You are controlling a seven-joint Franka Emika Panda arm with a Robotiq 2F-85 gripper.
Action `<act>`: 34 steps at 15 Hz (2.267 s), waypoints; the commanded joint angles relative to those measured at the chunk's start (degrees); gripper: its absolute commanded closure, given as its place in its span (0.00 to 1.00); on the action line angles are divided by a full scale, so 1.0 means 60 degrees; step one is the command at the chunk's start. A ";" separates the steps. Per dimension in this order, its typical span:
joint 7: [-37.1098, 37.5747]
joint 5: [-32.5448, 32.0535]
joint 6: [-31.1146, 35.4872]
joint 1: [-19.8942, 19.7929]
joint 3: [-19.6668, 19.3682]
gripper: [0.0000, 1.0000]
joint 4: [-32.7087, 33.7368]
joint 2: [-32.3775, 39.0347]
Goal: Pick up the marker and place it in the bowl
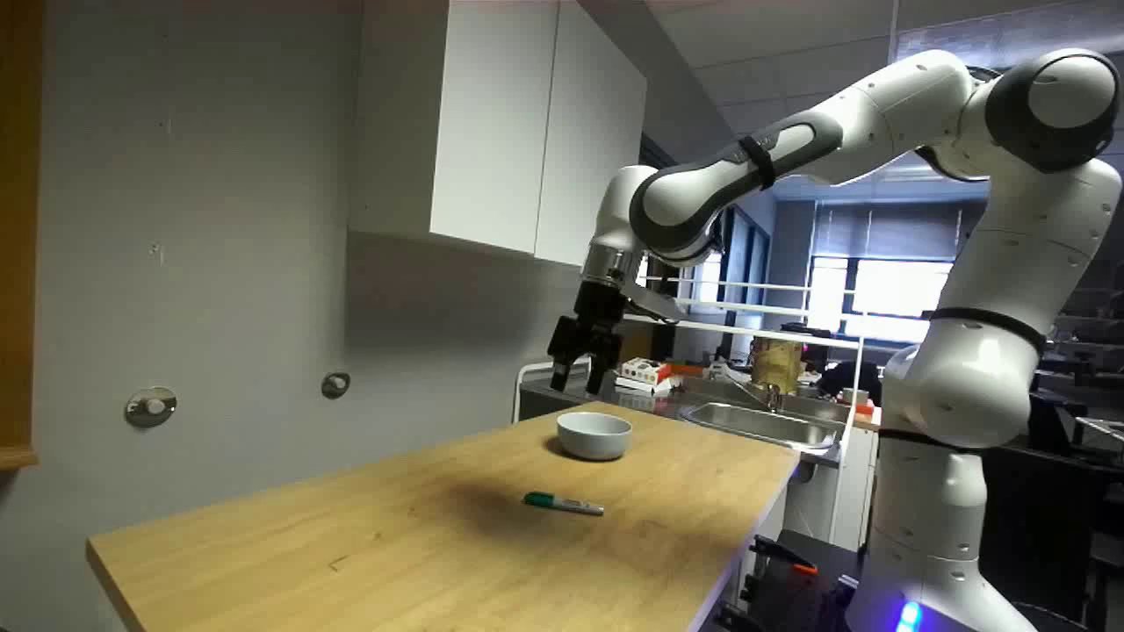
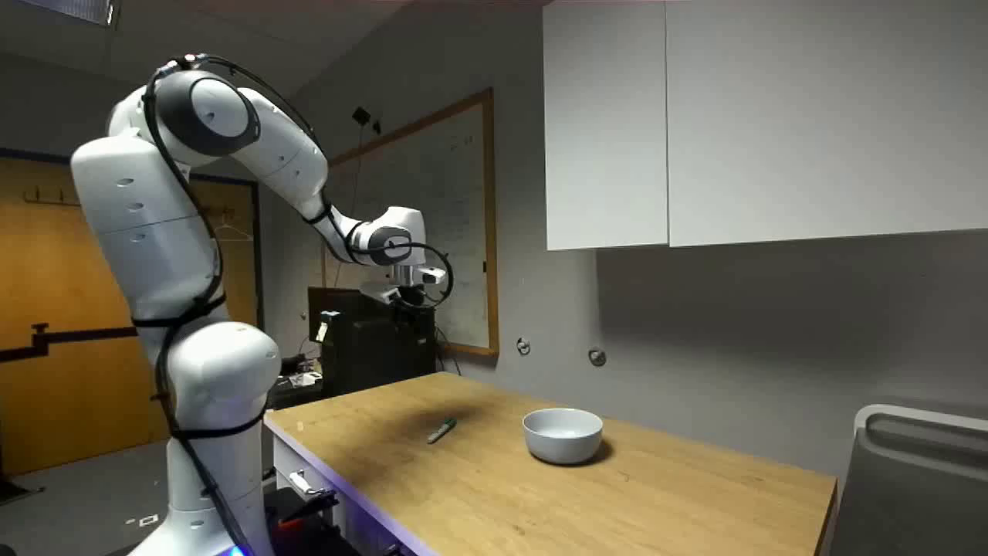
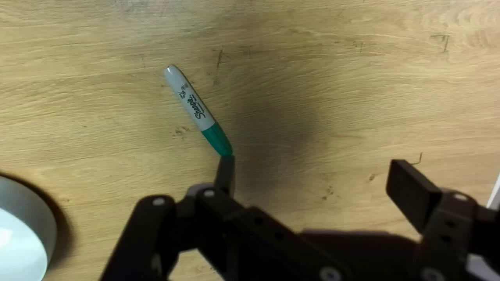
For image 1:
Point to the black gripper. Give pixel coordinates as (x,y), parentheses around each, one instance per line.
(600,307)

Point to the green marker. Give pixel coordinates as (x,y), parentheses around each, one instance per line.
(562,503)

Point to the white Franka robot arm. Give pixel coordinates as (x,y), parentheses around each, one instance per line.
(1029,268)

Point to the grey round bowl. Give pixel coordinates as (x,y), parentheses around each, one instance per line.
(595,441)

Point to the yellow object on rack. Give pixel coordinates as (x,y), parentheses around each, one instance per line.
(776,366)

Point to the black device with red parts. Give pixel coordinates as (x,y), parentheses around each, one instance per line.
(792,583)

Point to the window with blinds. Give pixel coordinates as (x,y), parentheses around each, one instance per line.
(891,284)

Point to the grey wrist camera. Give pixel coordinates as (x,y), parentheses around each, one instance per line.
(650,307)

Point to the small round wall knob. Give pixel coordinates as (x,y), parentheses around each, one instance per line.
(336,385)

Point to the white wall cabinet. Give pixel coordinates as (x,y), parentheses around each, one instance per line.
(493,116)

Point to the large metal wall knob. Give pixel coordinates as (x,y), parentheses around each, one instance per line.
(148,409)

